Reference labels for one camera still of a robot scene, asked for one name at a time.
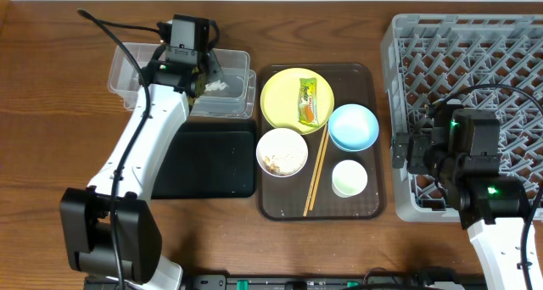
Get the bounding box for white tissue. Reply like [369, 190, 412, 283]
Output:
[204, 80, 228, 92]

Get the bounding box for light blue bowl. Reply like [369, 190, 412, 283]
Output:
[328, 103, 379, 152]

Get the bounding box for pale green cup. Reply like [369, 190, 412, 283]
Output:
[332, 160, 368, 198]

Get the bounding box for green snack wrapper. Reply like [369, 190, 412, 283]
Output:
[298, 77, 319, 127]

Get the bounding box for pink bowl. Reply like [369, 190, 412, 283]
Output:
[255, 128, 309, 177]

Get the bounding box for rice and food scraps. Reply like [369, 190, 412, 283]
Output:
[262, 149, 306, 176]

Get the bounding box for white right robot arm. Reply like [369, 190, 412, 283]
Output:
[391, 105, 542, 289]

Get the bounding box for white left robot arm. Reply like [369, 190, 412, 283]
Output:
[59, 9, 223, 289]

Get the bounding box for black waste tray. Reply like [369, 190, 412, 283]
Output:
[152, 120, 257, 199]

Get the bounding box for grey dishwasher rack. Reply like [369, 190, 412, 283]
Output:
[380, 14, 542, 200]

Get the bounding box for clear plastic bin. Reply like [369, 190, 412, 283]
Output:
[108, 48, 256, 119]

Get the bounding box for yellow plate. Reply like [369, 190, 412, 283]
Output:
[260, 68, 335, 135]

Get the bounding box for wooden chopstick right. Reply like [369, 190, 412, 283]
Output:
[309, 128, 330, 211]

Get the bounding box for wooden chopstick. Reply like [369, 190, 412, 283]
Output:
[303, 124, 327, 217]
[309, 128, 330, 211]

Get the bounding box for wooden chopstick left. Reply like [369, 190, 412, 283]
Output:
[303, 124, 327, 217]

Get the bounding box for brown serving tray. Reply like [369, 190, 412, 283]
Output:
[257, 63, 386, 221]

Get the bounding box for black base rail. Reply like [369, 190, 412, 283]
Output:
[83, 267, 489, 290]

